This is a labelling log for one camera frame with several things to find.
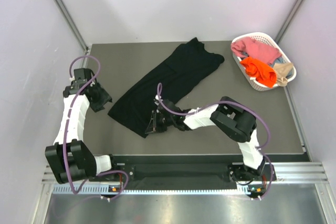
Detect orange t shirt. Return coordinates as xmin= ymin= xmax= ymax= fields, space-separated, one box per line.
xmin=240 ymin=57 xmax=277 ymax=88

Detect white laundry basket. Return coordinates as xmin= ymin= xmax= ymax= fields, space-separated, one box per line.
xmin=230 ymin=32 xmax=297 ymax=91

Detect aluminium frame rail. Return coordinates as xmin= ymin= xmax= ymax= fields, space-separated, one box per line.
xmin=41 ymin=162 xmax=329 ymax=185

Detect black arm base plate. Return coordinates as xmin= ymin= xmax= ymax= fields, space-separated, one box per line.
xmin=88 ymin=154 xmax=279 ymax=183

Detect light blue garment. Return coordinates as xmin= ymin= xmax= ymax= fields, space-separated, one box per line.
xmin=273 ymin=57 xmax=285 ymax=65

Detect pink t shirt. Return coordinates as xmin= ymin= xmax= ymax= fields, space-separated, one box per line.
xmin=230 ymin=37 xmax=281 ymax=65

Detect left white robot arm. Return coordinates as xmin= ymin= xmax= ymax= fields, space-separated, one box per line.
xmin=45 ymin=68 xmax=119 ymax=184

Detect black t shirt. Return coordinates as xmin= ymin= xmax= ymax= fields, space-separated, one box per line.
xmin=108 ymin=38 xmax=225 ymax=138

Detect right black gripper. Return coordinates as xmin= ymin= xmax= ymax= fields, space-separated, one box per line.
xmin=146 ymin=110 xmax=176 ymax=134

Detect grey slotted cable duct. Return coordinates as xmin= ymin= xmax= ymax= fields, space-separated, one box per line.
xmin=52 ymin=184 xmax=266 ymax=196

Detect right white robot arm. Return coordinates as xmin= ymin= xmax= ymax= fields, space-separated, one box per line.
xmin=145 ymin=96 xmax=265 ymax=180

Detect beige garment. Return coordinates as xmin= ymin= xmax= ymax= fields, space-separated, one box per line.
xmin=273 ymin=62 xmax=293 ymax=87

